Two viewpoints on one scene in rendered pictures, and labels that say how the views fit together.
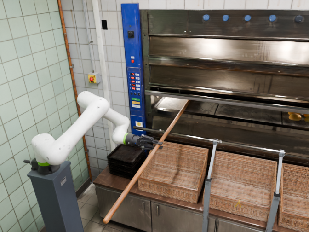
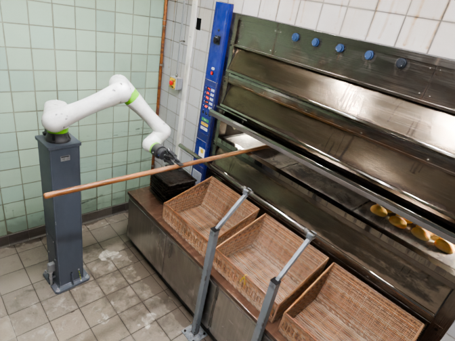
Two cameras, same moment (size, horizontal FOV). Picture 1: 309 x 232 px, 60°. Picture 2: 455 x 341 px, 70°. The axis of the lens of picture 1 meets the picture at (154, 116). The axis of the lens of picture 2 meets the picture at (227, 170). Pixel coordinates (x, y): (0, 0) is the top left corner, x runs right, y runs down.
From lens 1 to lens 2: 0.95 m
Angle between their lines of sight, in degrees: 18
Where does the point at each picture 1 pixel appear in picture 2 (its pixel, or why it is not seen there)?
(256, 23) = (349, 58)
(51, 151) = (47, 114)
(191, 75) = (265, 107)
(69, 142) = (68, 112)
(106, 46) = (195, 50)
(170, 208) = (180, 252)
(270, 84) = (346, 147)
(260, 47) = (347, 92)
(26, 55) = (107, 32)
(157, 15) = (248, 24)
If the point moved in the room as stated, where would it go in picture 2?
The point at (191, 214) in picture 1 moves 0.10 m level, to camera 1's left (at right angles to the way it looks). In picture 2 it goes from (196, 268) to (184, 263)
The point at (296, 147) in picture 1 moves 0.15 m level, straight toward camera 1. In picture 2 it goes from (359, 249) to (342, 256)
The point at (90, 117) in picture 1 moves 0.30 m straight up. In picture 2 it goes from (101, 97) to (101, 42)
